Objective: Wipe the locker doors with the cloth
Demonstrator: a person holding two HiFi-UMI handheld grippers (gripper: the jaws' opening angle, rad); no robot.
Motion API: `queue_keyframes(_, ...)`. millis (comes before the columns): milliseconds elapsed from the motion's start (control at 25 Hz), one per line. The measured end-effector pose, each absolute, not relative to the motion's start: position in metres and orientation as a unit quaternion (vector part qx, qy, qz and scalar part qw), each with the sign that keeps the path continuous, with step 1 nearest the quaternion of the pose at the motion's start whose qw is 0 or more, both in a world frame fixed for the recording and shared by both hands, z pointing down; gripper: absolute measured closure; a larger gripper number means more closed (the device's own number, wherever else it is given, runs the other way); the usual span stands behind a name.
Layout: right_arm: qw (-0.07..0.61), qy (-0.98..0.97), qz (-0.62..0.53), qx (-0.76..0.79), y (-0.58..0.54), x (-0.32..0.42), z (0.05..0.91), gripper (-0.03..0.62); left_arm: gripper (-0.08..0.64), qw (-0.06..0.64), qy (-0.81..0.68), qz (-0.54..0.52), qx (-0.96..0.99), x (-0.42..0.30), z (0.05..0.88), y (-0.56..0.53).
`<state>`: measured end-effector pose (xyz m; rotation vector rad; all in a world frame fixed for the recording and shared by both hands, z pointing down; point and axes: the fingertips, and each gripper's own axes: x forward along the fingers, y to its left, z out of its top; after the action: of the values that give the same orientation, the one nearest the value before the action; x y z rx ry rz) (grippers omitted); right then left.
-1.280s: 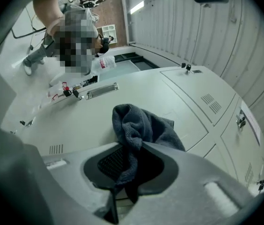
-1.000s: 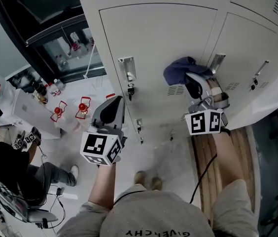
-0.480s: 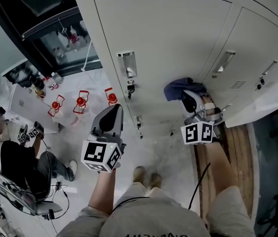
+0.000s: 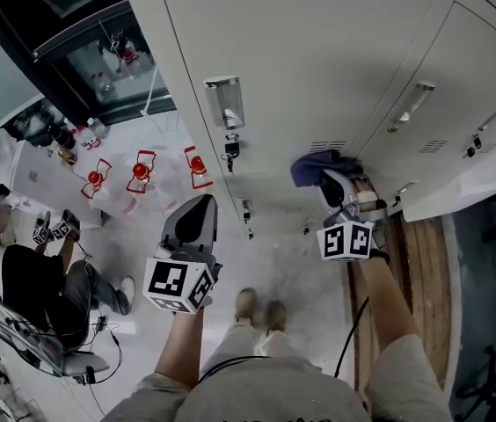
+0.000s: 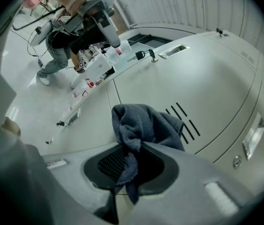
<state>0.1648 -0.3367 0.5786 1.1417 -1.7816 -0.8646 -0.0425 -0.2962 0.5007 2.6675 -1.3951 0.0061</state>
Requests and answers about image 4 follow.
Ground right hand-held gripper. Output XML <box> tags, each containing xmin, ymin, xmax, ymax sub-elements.
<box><xmin>317</xmin><ymin>168</ymin><xmax>391</xmax><ymax>264</ymax></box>

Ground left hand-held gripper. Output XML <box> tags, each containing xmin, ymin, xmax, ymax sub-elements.
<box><xmin>142</xmin><ymin>193</ymin><xmax>224</xmax><ymax>316</ymax></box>

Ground dark blue wiping cloth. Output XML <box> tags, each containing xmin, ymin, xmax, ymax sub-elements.
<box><xmin>290</xmin><ymin>149</ymin><xmax>366</xmax><ymax>189</ymax></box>

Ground beige metal cabinet door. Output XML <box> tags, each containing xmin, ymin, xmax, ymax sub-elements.
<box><xmin>155</xmin><ymin>0</ymin><xmax>441</xmax><ymax>184</ymax></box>

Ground person's left forearm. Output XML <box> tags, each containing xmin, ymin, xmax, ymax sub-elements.
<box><xmin>154</xmin><ymin>308</ymin><xmax>208</xmax><ymax>389</ymax></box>

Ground black key fob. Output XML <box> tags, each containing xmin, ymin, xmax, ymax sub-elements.
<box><xmin>222</xmin><ymin>141</ymin><xmax>242</xmax><ymax>174</ymax></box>

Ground beige metal locker cabinet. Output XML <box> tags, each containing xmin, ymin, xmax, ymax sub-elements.
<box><xmin>118</xmin><ymin>0</ymin><xmax>496</xmax><ymax>242</ymax></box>

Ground person's right hand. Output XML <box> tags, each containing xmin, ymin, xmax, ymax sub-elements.
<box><xmin>352</xmin><ymin>175</ymin><xmax>389</xmax><ymax>214</ymax></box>

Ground person's left shoe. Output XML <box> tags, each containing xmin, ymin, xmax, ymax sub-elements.
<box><xmin>233</xmin><ymin>287</ymin><xmax>259</xmax><ymax>324</ymax></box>

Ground person's shoe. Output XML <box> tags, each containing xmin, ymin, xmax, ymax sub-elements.
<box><xmin>233</xmin><ymin>287</ymin><xmax>259</xmax><ymax>324</ymax></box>
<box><xmin>263</xmin><ymin>299</ymin><xmax>288</xmax><ymax>334</ymax></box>

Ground person's light trousers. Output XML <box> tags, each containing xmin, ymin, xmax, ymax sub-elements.
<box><xmin>210</xmin><ymin>321</ymin><xmax>319</xmax><ymax>371</ymax></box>

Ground person's right shoe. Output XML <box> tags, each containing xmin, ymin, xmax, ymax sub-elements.
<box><xmin>263</xmin><ymin>299</ymin><xmax>288</xmax><ymax>334</ymax></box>

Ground wooden slat platform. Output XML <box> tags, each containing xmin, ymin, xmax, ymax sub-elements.
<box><xmin>346</xmin><ymin>215</ymin><xmax>452</xmax><ymax>393</ymax></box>

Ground small clear plastic bottle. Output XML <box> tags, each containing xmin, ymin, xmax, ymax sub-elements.
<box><xmin>86</xmin><ymin>116</ymin><xmax>111</xmax><ymax>141</ymax></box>

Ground amber bottle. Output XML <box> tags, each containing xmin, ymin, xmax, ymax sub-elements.
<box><xmin>57</xmin><ymin>146</ymin><xmax>79</xmax><ymax>167</ymax></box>

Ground white water dispenser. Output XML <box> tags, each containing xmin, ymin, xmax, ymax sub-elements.
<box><xmin>0</xmin><ymin>141</ymin><xmax>105</xmax><ymax>231</ymax></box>

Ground dark glass bottle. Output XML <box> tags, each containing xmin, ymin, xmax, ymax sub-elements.
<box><xmin>48</xmin><ymin>122</ymin><xmax>77</xmax><ymax>149</ymax></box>

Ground grey swivel chair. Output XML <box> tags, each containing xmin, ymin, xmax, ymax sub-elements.
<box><xmin>0</xmin><ymin>295</ymin><xmax>113</xmax><ymax>385</ymax></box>

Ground person's light grey shirt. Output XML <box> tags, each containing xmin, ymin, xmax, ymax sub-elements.
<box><xmin>102</xmin><ymin>334</ymin><xmax>456</xmax><ymax>422</ymax></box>

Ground clear water jug red handle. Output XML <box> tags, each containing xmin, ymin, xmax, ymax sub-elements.
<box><xmin>79</xmin><ymin>156</ymin><xmax>117</xmax><ymax>219</ymax></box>
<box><xmin>183</xmin><ymin>145</ymin><xmax>216</xmax><ymax>193</ymax></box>
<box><xmin>122</xmin><ymin>149</ymin><xmax>179</xmax><ymax>215</ymax></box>

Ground chrome recessed door handle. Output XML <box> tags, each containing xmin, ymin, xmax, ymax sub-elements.
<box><xmin>202</xmin><ymin>76</ymin><xmax>246</xmax><ymax>132</ymax></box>

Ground black floor cable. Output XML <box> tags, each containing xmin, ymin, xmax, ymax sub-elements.
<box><xmin>69</xmin><ymin>314</ymin><xmax>125</xmax><ymax>415</ymax></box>

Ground white blind cord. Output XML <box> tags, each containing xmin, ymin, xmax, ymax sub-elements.
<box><xmin>139</xmin><ymin>65</ymin><xmax>160</xmax><ymax>119</ymax></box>

